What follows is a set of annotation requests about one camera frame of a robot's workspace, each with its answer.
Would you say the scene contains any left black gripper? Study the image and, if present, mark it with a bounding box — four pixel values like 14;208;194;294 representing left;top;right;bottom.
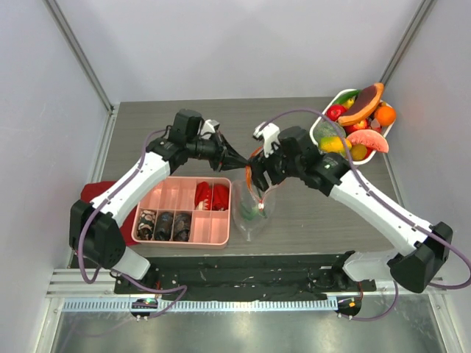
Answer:
186;130;249;173

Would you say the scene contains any clear orange zip top bag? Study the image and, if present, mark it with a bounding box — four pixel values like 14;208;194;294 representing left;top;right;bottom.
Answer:
231;165;277;242

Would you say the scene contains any toy green onion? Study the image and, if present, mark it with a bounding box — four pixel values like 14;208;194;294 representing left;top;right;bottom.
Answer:
238;192;267;221

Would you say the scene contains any toy yellow green mango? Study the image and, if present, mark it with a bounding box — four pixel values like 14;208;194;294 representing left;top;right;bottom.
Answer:
318;136;352;157

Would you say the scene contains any toy yellow lemon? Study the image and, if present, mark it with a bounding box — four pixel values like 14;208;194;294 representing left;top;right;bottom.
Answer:
350;144;369;161

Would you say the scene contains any toy watermelon slice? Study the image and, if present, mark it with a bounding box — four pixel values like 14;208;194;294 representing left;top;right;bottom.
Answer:
347;129;389;153

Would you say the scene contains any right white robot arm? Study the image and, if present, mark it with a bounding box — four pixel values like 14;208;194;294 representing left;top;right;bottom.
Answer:
249;124;453;293

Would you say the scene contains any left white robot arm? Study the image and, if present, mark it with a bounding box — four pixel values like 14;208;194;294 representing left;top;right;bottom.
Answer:
69;109;248;293

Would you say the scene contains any red folded sock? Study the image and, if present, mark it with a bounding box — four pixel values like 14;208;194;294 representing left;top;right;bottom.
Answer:
212;184;230;211

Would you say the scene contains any red sock with white trim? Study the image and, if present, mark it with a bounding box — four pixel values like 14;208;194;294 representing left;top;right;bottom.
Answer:
194;182;213;211

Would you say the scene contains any pink divided organizer box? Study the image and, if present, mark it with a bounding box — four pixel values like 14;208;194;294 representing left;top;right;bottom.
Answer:
132;176;232;250

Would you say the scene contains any toy green melon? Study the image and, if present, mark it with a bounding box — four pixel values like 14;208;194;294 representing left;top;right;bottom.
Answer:
313;120;347;142

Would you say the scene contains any toy red apple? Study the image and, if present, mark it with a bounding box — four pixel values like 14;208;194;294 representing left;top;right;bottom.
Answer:
325;104;347;121

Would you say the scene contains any brown blue floral rolled tie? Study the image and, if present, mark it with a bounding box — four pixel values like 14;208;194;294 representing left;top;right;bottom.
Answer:
153;211;174;241

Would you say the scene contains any rose pattern rolled tie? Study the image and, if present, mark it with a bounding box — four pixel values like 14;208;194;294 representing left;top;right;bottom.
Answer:
136;210;157;240

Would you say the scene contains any white plastic fruit basket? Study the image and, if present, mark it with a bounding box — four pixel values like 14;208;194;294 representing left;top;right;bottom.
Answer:
309;88;397;166

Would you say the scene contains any toy green pepper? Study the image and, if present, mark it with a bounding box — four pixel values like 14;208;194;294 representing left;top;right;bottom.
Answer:
336;90;361;104

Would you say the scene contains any toy orange fruit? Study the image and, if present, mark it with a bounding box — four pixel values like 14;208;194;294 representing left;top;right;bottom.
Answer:
374;105;397;126

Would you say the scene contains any red folded cloth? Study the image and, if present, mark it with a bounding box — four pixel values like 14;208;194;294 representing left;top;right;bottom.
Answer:
80;181;138;246

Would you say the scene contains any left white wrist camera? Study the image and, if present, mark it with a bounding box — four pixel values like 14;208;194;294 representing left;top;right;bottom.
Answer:
199;119;220;140

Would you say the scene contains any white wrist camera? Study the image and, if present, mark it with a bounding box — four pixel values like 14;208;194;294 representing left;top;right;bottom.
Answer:
199;119;220;140
252;122;280;158

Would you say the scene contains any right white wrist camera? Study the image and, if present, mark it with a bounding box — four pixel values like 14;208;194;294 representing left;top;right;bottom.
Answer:
252;122;280;158

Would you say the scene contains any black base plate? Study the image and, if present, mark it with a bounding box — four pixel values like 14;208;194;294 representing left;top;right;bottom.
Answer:
69;253;420;301

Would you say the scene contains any white slotted cable duct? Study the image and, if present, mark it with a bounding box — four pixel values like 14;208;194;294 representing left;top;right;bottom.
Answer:
62;297;338;313

